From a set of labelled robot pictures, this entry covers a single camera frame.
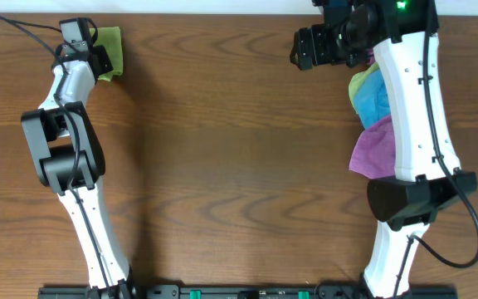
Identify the light green microfiber cloth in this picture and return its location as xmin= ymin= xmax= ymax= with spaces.
xmin=94 ymin=27 xmax=124 ymax=81

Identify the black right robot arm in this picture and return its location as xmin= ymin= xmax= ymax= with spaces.
xmin=290 ymin=0 xmax=477 ymax=298

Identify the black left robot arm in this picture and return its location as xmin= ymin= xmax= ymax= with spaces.
xmin=21 ymin=17 xmax=138 ymax=298

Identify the purple cloth far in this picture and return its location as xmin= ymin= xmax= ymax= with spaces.
xmin=367 ymin=49 xmax=376 ymax=66

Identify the purple cloth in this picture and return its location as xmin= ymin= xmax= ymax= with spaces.
xmin=367 ymin=49 xmax=376 ymax=66
xmin=349 ymin=115 xmax=396 ymax=179

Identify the green cloth in pile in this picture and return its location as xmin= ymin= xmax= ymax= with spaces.
xmin=348 ymin=62 xmax=379 ymax=110

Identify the blue microfiber cloth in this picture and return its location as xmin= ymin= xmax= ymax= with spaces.
xmin=354 ymin=70 xmax=390 ymax=129

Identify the purple cloth near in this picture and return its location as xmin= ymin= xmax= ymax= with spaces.
xmin=349 ymin=115 xmax=396 ymax=179

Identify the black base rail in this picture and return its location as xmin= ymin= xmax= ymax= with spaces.
xmin=37 ymin=284 xmax=458 ymax=299

